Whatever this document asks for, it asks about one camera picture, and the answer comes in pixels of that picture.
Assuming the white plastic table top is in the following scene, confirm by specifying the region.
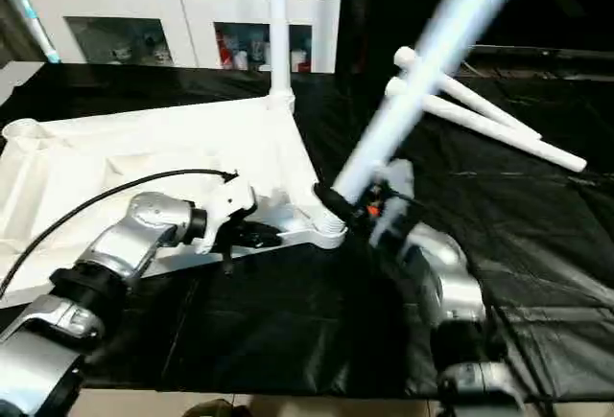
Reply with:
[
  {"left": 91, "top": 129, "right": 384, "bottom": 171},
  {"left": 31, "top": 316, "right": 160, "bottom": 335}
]
[{"left": 0, "top": 94, "right": 349, "bottom": 280}]

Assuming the white glass door cabinet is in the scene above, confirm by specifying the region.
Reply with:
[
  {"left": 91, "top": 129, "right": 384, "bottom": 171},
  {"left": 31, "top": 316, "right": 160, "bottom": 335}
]
[{"left": 23, "top": 0, "right": 342, "bottom": 74}]

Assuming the red bottle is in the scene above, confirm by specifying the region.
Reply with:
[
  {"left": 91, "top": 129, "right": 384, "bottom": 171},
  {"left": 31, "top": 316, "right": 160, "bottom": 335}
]
[{"left": 216, "top": 35, "right": 233, "bottom": 71}]

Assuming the white plastic table leg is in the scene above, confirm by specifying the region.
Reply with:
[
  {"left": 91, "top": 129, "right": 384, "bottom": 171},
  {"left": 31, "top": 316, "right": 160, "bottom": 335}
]
[
  {"left": 383, "top": 76, "right": 589, "bottom": 174},
  {"left": 392, "top": 46, "right": 544, "bottom": 142},
  {"left": 268, "top": 0, "right": 297, "bottom": 113},
  {"left": 315, "top": 0, "right": 540, "bottom": 238}
]

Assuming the white bottle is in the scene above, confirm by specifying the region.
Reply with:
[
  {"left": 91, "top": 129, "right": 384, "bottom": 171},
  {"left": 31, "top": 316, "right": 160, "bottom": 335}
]
[{"left": 250, "top": 38, "right": 269, "bottom": 71}]

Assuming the white side table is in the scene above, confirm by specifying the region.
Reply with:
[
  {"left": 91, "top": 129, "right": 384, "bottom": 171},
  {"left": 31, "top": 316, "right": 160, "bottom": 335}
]
[{"left": 0, "top": 60, "right": 47, "bottom": 104}]

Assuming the black work mat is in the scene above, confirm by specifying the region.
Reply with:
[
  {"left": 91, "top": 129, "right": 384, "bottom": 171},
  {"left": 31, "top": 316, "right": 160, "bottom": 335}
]
[{"left": 0, "top": 60, "right": 614, "bottom": 404}]

